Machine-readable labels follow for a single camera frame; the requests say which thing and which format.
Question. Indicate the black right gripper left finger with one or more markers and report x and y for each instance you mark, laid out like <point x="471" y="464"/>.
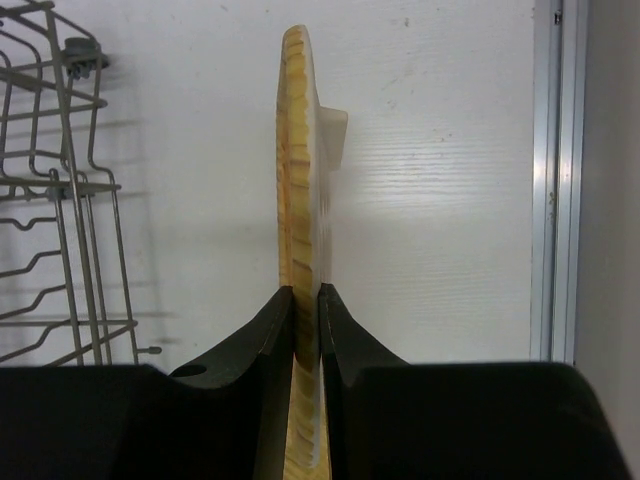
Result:
<point x="222" y="415"/>

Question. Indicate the aluminium table edge rail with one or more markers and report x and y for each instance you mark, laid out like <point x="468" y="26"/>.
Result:
<point x="560" y="47"/>

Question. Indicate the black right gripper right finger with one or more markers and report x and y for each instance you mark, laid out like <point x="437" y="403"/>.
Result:
<point x="390" y="419"/>

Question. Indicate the grey wire dish rack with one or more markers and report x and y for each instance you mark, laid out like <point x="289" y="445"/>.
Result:
<point x="65" y="294"/>

